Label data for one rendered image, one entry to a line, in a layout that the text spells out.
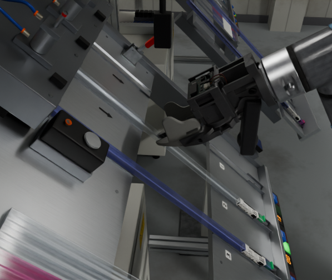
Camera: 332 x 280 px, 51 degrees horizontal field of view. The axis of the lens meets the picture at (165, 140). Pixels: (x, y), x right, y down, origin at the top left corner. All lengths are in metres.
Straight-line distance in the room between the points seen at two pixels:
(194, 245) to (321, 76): 0.84
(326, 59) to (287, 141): 1.75
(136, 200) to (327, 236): 1.08
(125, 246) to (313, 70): 0.59
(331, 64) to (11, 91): 0.41
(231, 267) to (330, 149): 1.74
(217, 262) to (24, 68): 0.40
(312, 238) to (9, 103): 1.55
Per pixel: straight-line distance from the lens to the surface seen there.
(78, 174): 0.45
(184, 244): 1.24
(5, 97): 0.42
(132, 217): 0.93
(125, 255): 0.87
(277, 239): 0.78
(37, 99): 0.41
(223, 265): 0.61
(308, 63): 0.53
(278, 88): 0.53
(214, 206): 0.66
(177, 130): 0.58
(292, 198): 1.91
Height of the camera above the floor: 1.35
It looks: 39 degrees down
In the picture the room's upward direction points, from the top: straight up
